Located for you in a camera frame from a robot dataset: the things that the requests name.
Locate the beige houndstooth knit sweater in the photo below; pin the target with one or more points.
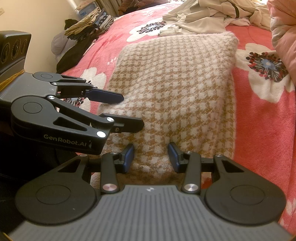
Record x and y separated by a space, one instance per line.
173 88

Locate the beige fleece garment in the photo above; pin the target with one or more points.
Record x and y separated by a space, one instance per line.
259 14

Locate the pink quilt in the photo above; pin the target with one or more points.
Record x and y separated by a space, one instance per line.
284 30

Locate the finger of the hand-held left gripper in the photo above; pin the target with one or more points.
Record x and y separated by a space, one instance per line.
129 124
104 96

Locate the red floral blanket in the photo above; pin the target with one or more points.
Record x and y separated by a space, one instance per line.
254 129

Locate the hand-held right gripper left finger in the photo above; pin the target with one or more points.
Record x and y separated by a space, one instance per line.
127 157

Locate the blue storage box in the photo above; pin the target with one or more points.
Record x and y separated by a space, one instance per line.
86 9

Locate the black garment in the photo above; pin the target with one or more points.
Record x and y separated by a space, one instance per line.
74 53

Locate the pale grey cloth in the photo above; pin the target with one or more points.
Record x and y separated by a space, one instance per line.
59 44

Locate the pile of folded clothes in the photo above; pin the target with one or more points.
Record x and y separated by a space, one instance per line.
92 20

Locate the beige curtain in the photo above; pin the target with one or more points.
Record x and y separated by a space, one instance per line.
108 2

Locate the cream white hoodie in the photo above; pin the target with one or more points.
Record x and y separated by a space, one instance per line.
196 23

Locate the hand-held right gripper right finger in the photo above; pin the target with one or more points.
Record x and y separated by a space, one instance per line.
174 157

